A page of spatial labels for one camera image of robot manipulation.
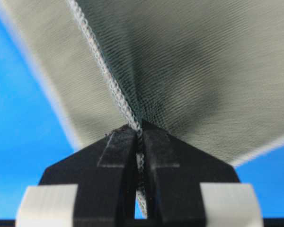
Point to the blue table cloth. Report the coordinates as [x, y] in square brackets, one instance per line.
[31, 138]

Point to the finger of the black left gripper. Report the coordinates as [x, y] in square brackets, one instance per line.
[187, 187]
[94, 187]

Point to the grey large towel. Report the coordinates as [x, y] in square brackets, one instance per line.
[210, 72]

